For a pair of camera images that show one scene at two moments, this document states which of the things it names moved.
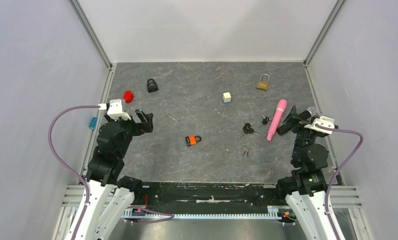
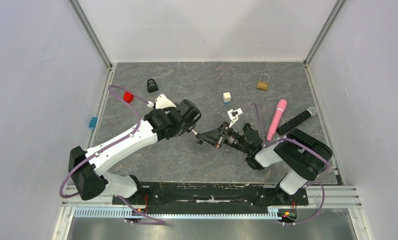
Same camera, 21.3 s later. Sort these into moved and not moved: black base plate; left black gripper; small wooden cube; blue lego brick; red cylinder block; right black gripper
Moved: left black gripper; right black gripper
Not moved: blue lego brick; small wooden cube; red cylinder block; black base plate
